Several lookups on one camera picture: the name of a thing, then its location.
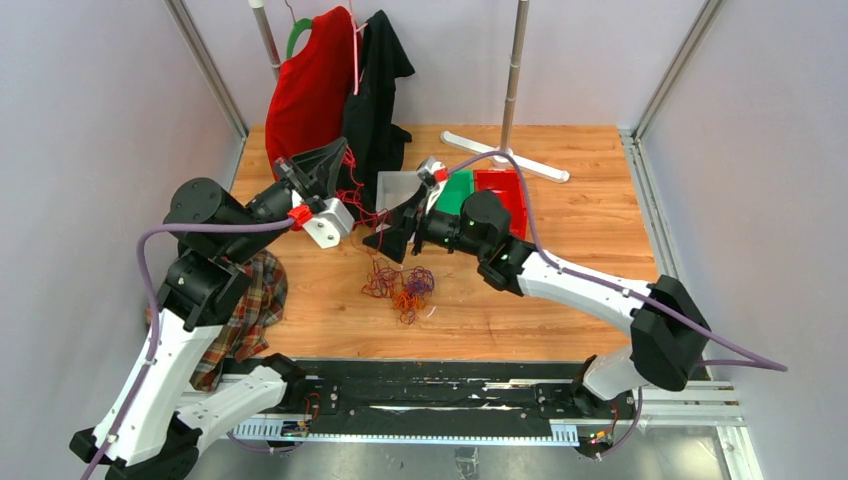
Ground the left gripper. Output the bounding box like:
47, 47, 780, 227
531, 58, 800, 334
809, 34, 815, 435
225, 136, 349, 264

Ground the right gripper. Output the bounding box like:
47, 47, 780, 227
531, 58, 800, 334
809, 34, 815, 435
362, 185, 486, 265

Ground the red wire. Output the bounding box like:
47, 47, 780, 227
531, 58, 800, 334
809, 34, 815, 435
334, 145, 392, 256

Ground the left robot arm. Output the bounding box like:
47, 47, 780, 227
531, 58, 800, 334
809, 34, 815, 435
69, 138, 353, 479

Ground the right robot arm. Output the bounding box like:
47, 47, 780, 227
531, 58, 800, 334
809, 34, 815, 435
363, 188, 708, 417

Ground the white plastic bin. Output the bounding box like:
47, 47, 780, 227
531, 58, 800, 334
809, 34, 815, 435
375, 171, 423, 220

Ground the black shirt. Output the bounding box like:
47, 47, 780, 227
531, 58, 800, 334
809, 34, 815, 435
337, 10, 415, 221

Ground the red shirt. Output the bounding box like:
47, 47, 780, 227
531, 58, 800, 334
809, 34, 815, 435
264, 6, 354, 165

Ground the green plastic bin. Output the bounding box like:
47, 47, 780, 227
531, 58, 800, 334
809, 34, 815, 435
435, 170, 475, 215

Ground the red plastic bin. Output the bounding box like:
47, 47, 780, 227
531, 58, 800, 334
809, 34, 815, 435
473, 169, 528, 239

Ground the pink hanger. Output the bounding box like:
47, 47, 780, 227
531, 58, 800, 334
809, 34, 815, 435
347, 0, 367, 96

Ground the white clothes rack stand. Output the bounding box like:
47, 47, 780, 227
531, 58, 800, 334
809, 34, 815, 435
440, 0, 570, 184

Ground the green hanger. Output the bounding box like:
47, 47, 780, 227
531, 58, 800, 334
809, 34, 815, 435
285, 18, 313, 60

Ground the plaid shirt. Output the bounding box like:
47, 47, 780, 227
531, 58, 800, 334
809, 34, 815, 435
189, 250, 289, 392

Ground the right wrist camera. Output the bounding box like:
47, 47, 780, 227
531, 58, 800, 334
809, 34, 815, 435
416, 156, 450, 197

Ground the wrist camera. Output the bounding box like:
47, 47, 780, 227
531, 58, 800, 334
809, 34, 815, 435
303, 198, 355, 249
416, 156, 450, 197

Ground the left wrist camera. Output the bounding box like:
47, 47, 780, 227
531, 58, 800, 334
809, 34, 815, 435
303, 198, 355, 249

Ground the tangled wire bundle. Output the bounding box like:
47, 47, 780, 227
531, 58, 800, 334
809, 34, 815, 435
360, 256, 437, 326

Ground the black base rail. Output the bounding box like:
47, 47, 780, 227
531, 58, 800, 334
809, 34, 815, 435
266, 359, 648, 441

